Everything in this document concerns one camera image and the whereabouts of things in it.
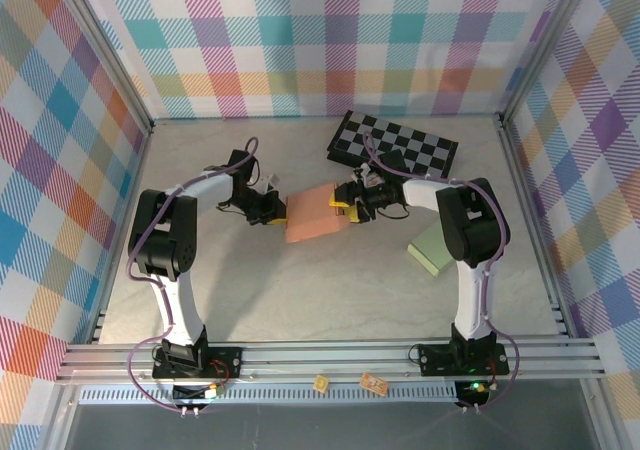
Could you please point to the orange paper box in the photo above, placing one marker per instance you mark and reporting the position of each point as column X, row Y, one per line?
column 312, row 215

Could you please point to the light green paper box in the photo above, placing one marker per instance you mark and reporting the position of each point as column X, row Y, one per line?
column 430, row 250

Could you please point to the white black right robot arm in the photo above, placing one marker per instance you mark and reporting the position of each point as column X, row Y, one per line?
column 472, row 300

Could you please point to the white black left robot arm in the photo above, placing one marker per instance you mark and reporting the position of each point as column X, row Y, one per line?
column 180, row 310

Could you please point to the black grey chessboard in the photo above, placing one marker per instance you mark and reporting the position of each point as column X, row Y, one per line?
column 400, row 140

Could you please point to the small square wooden tile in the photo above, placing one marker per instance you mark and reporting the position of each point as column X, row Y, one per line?
column 321, row 384

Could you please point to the small orange printed card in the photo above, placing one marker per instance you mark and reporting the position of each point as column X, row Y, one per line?
column 374, row 384

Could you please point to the black connector board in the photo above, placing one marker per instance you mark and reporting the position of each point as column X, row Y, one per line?
column 472, row 395
column 192, row 394

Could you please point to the aluminium frame side rail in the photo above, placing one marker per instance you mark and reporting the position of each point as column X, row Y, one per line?
column 520, row 180
column 136, row 170

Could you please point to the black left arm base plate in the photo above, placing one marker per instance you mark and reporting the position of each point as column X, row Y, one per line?
column 230, row 354

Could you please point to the aluminium frame cross rail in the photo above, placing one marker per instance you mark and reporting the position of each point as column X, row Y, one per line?
column 325, row 357

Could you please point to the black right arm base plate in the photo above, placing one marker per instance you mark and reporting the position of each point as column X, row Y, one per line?
column 435, row 360

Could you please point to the aluminium frame corner post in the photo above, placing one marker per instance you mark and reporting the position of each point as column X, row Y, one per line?
column 545, row 45
column 106, row 50

